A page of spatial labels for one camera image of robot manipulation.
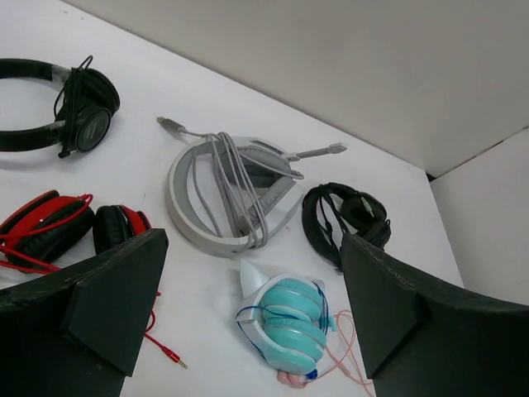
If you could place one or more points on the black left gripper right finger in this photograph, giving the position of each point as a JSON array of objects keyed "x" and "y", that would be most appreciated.
[{"x": 422, "y": 336}]

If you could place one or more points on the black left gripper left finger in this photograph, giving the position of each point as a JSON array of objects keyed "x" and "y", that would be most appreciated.
[{"x": 78, "y": 331}]

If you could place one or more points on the pink and blue cat-ear headphones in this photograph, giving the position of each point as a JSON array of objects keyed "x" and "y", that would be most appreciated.
[{"x": 346, "y": 362}]

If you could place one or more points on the red and black headphones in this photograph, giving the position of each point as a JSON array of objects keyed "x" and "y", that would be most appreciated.
[{"x": 46, "y": 227}]

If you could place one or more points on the teal cat-ear headphones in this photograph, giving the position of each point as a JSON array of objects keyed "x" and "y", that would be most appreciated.
[{"x": 285, "y": 318}]

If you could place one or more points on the small black headphones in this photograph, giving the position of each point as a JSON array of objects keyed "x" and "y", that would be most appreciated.
[{"x": 333, "y": 208}]

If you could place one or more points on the black on-ear headphones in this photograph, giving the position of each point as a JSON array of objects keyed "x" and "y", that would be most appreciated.
[{"x": 83, "y": 109}]

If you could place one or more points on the grey gaming headset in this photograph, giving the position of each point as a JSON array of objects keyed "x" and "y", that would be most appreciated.
[{"x": 259, "y": 190}]

